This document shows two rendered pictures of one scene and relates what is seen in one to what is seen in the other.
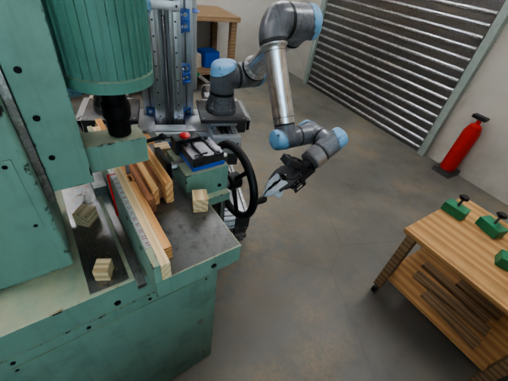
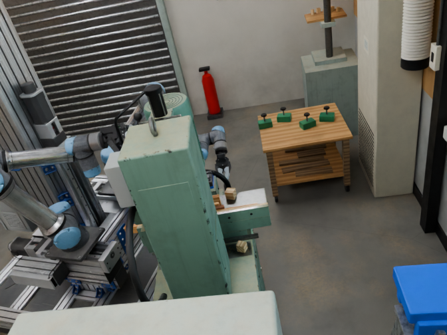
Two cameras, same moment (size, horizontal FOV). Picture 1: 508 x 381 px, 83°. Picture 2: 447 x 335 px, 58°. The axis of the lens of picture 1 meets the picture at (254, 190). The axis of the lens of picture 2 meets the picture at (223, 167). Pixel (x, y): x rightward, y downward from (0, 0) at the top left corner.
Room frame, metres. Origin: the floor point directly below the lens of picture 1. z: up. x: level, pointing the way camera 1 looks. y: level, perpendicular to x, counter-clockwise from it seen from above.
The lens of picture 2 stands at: (-0.56, 1.22, 2.09)
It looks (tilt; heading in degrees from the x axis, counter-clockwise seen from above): 33 degrees down; 316
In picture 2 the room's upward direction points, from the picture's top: 13 degrees counter-clockwise
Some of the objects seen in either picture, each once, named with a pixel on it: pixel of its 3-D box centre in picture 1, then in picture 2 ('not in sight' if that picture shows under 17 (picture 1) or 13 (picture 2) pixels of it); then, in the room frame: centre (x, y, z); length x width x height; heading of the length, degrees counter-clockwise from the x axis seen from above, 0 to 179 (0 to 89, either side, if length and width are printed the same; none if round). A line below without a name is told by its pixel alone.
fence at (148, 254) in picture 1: (116, 187); (202, 221); (0.54, 0.36, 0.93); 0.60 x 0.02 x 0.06; 40
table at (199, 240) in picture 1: (171, 188); (205, 210); (0.63, 0.25, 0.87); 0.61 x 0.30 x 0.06; 40
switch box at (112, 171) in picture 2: not in sight; (124, 179); (0.48, 0.67, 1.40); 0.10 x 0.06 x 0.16; 130
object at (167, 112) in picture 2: not in sight; (159, 110); (0.49, 0.44, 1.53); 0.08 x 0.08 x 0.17; 40
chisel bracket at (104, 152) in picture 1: (114, 150); not in sight; (0.57, 0.35, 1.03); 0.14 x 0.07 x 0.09; 130
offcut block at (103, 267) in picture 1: (103, 269); (241, 246); (0.37, 0.32, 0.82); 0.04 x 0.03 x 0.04; 13
